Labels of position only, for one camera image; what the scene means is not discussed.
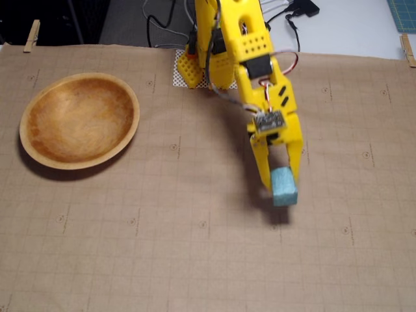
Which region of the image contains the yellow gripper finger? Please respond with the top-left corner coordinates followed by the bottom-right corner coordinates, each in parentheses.
top-left (249, 136), bottom-right (274, 192)
top-left (285, 139), bottom-right (306, 186)

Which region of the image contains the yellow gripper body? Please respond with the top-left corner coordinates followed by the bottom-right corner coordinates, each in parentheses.
top-left (246, 109), bottom-right (305, 148)

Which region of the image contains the blue foam block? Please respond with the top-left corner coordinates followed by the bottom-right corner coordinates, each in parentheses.
top-left (270, 166), bottom-right (299, 208)

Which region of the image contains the yellow robot base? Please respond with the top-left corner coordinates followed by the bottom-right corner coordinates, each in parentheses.
top-left (198, 48), bottom-right (238, 90)

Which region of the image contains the round wooden bowl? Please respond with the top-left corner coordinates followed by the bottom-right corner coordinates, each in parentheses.
top-left (18, 72), bottom-right (141, 171)

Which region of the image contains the yellow waffle table clamp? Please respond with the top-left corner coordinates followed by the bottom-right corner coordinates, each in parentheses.
top-left (177, 29), bottom-right (204, 89)

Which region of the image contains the white perforated mat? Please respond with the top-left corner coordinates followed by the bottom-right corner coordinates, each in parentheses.
top-left (172, 50), bottom-right (239, 89)

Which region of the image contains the black adapter box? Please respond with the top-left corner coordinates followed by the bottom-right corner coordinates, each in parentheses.
top-left (287, 0), bottom-right (321, 18)

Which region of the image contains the gridded gift wrap paper sheet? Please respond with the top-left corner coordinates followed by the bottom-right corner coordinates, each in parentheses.
top-left (0, 44), bottom-right (416, 312)

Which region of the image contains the wooden clothespin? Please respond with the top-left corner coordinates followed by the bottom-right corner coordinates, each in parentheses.
top-left (399, 33), bottom-right (416, 68)
top-left (23, 19), bottom-right (41, 53)

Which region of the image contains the green cutting mat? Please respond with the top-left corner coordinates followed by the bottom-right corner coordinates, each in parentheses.
top-left (386, 0), bottom-right (416, 33)

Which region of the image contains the grey mesh panel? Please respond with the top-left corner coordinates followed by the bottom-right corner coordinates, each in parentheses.
top-left (99, 0), bottom-right (196, 48)

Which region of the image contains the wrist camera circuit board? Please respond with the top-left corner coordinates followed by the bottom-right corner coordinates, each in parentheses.
top-left (254, 110), bottom-right (287, 133)

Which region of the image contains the black camera cable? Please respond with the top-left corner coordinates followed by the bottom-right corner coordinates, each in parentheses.
top-left (204, 0), bottom-right (261, 114)

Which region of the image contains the red white black servo wire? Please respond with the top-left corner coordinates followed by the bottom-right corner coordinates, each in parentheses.
top-left (259, 51), bottom-right (299, 113)

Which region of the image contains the black cable with plug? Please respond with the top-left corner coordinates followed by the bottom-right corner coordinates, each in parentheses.
top-left (285, 12), bottom-right (302, 53)

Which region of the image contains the thin black cable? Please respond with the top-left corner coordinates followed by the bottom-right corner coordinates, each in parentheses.
top-left (266, 8), bottom-right (293, 22)

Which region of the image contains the white cable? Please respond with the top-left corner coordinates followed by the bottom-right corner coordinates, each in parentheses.
top-left (259, 0), bottom-right (293, 14)

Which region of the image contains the black looped cable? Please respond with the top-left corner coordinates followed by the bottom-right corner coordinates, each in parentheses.
top-left (146, 0), bottom-right (176, 48)

